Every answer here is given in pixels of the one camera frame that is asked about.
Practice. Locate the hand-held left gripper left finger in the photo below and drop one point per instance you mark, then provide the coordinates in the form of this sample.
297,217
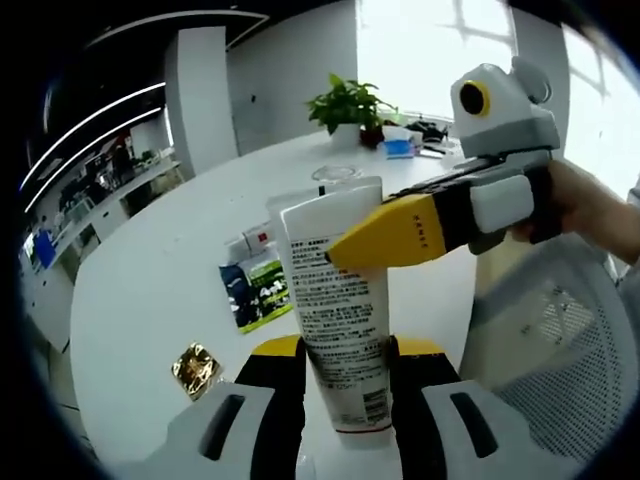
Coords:
220,430

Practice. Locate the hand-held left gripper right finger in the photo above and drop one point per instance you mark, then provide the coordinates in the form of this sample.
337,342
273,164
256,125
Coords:
450,430

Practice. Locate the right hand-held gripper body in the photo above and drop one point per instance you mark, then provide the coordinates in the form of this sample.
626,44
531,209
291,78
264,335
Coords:
515,125

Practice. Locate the gold skincare sachet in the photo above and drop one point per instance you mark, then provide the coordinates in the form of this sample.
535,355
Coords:
196,371

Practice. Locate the white skincare tube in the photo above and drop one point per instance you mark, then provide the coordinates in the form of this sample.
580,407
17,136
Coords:
340,325

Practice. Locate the green skincare sachet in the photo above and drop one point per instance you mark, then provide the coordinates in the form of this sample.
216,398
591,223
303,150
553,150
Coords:
255,295

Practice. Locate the white skincare box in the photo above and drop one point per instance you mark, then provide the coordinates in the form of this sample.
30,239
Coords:
250,239

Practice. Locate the person's right hand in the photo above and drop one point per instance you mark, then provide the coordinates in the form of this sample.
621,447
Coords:
585,210

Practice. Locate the dark bundle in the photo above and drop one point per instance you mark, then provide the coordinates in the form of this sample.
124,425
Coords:
427,131

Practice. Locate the blue tissue box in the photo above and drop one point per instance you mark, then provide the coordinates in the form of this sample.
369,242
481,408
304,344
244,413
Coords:
400,150

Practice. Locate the dark red pot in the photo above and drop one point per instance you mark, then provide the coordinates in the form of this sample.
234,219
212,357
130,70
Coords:
371,137

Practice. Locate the green potted plant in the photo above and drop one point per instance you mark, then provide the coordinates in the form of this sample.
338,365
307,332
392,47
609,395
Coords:
345,107

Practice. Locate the white mesh office chair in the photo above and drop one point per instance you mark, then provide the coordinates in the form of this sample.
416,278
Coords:
560,350

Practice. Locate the white office desk row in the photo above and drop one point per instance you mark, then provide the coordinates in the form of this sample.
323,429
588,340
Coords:
110,217

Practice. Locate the blue bin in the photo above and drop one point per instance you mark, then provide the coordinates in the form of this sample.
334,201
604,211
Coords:
44,250

